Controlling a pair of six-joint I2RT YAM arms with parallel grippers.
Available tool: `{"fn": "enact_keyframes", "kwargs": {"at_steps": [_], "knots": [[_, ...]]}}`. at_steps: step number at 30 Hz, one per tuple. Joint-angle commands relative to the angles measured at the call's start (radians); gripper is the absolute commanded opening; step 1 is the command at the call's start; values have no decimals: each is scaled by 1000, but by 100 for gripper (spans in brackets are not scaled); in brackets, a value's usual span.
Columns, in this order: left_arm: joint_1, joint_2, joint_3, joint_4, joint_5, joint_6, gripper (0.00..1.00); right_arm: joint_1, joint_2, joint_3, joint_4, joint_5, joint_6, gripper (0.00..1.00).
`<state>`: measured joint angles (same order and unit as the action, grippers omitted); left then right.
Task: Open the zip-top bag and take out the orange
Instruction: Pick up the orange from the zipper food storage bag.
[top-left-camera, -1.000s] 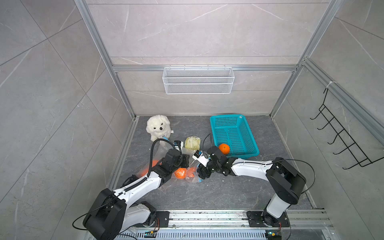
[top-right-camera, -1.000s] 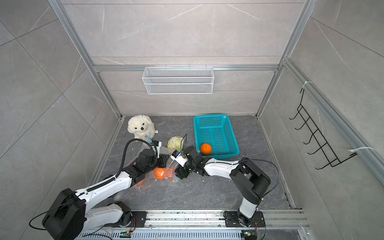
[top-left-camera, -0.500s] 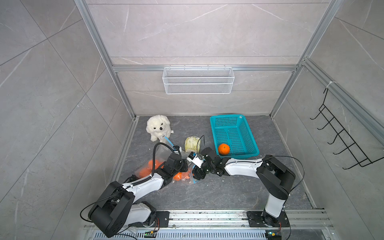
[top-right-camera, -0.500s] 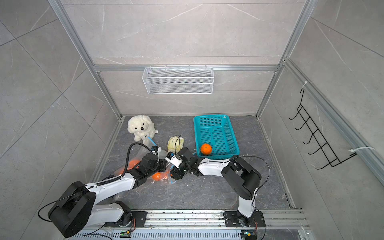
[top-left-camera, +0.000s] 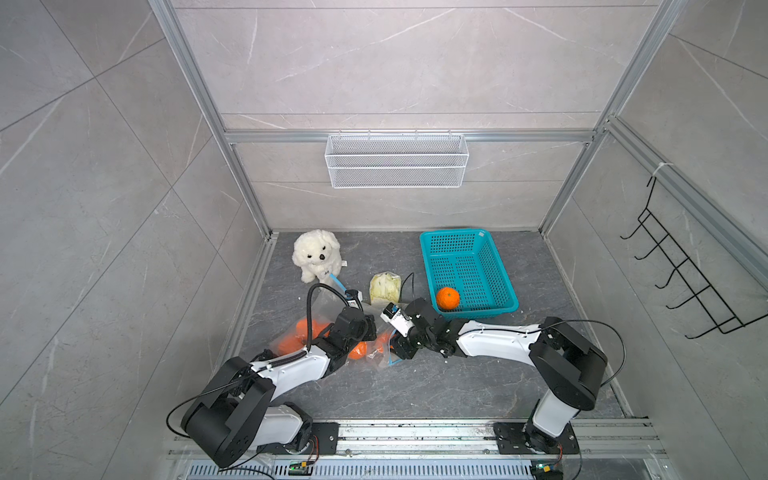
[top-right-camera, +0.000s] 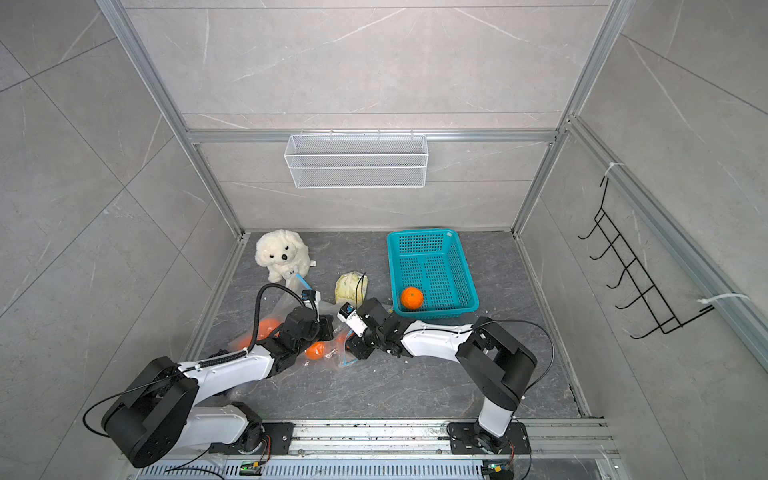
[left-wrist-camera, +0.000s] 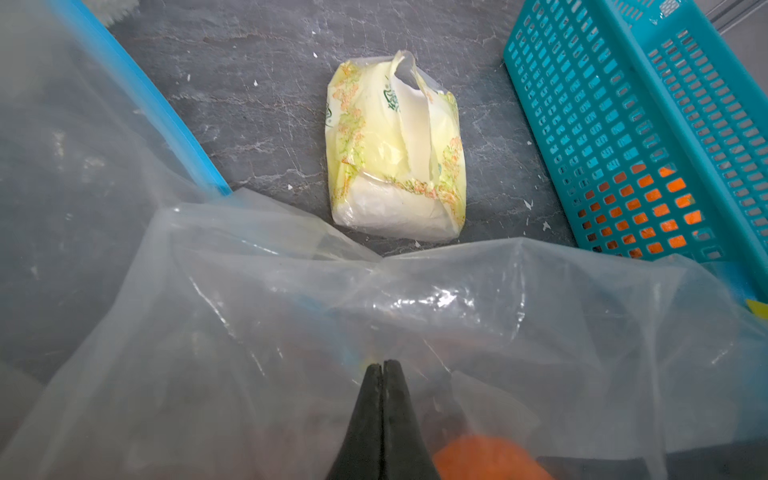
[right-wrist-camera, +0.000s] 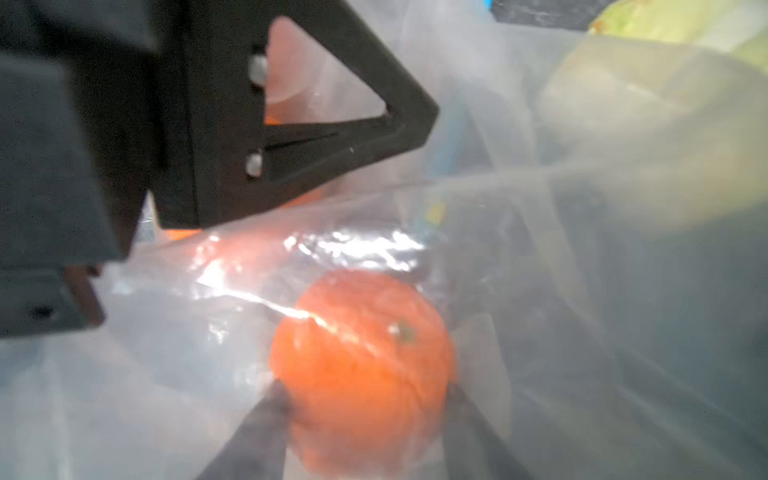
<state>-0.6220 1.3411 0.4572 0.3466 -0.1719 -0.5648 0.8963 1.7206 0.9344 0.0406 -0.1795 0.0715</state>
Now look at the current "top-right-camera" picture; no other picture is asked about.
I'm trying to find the orange three bag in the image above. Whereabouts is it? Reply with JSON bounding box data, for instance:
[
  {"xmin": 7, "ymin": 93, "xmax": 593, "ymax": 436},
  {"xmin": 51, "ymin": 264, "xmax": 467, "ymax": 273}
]
[{"xmin": 400, "ymin": 287, "xmax": 425, "ymax": 311}]

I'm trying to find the orange one bag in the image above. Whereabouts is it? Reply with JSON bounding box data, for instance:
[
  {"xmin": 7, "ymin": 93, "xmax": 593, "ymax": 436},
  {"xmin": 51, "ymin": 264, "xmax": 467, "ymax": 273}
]
[{"xmin": 304, "ymin": 341, "xmax": 326, "ymax": 361}]

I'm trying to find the clear zip bag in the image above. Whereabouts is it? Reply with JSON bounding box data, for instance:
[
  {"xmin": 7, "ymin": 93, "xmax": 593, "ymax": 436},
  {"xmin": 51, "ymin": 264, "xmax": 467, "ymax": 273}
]
[
  {"xmin": 233, "ymin": 283, "xmax": 321, "ymax": 366},
  {"xmin": 302, "ymin": 301, "xmax": 359, "ymax": 368}
]

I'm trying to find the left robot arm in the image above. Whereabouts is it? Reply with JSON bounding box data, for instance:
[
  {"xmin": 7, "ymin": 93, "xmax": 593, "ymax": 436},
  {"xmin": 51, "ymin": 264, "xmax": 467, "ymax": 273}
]
[{"xmin": 90, "ymin": 286, "xmax": 333, "ymax": 468}]

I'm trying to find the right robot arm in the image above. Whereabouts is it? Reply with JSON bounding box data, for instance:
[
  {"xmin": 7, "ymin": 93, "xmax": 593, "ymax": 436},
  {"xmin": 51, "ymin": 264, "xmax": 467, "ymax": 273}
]
[{"xmin": 338, "ymin": 298, "xmax": 538, "ymax": 454}]

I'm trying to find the orange in left bag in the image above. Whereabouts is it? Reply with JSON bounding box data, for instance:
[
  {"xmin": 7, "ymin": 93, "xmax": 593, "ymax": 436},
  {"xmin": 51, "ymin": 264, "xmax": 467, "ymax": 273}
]
[{"xmin": 232, "ymin": 318, "xmax": 282, "ymax": 350}]

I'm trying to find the yellow tissue packet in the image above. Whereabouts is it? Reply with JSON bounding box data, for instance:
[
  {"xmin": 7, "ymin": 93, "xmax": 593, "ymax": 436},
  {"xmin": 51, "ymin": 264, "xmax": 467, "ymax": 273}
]
[{"xmin": 334, "ymin": 271, "xmax": 369, "ymax": 308}]

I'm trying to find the white plush dog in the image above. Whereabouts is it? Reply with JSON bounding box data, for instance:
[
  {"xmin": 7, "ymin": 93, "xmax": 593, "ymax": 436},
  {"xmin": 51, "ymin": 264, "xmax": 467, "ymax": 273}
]
[{"xmin": 254, "ymin": 229, "xmax": 311, "ymax": 283}]

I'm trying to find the teal plastic basket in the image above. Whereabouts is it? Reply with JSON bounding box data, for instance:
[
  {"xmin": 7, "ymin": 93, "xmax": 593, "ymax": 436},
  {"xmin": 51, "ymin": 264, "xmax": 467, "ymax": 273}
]
[{"xmin": 387, "ymin": 229, "xmax": 479, "ymax": 320}]

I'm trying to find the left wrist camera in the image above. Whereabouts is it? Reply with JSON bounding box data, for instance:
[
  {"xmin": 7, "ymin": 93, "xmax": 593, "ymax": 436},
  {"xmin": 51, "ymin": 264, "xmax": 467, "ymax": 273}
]
[{"xmin": 301, "ymin": 289, "xmax": 320, "ymax": 311}]

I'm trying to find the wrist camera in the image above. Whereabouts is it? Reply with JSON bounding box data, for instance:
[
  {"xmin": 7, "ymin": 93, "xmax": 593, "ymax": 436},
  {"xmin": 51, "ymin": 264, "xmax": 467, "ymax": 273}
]
[
  {"xmin": 337, "ymin": 303, "xmax": 367, "ymax": 338},
  {"xmin": 301, "ymin": 289, "xmax": 320, "ymax": 311}
]

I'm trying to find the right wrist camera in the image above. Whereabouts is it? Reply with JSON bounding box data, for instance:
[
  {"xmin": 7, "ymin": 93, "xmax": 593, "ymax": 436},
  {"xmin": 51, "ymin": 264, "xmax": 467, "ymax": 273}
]
[{"xmin": 337, "ymin": 303, "xmax": 367, "ymax": 338}]

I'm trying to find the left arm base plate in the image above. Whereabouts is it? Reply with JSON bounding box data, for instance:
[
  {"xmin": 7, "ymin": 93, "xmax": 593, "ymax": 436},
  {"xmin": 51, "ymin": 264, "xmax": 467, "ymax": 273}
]
[{"xmin": 209, "ymin": 422, "xmax": 295, "ymax": 456}]

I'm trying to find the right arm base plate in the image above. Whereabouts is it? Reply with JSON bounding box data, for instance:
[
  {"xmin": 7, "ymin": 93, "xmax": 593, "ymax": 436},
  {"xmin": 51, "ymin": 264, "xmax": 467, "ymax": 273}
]
[{"xmin": 447, "ymin": 422, "xmax": 531, "ymax": 455}]

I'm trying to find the white wire wall basket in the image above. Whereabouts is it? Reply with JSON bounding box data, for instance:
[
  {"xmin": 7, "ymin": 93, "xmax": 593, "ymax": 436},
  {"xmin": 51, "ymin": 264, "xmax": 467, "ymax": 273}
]
[{"xmin": 284, "ymin": 133, "xmax": 429, "ymax": 189}]

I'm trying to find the aluminium rail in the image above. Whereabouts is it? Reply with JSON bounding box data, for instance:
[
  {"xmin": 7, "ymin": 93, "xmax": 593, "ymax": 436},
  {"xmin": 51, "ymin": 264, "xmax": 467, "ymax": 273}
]
[{"xmin": 264, "ymin": 419, "xmax": 619, "ymax": 460}]

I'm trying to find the black wire hook rack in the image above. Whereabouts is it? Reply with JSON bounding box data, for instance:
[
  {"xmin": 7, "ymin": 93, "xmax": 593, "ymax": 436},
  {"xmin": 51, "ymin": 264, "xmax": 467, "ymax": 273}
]
[{"xmin": 577, "ymin": 177, "xmax": 715, "ymax": 340}]

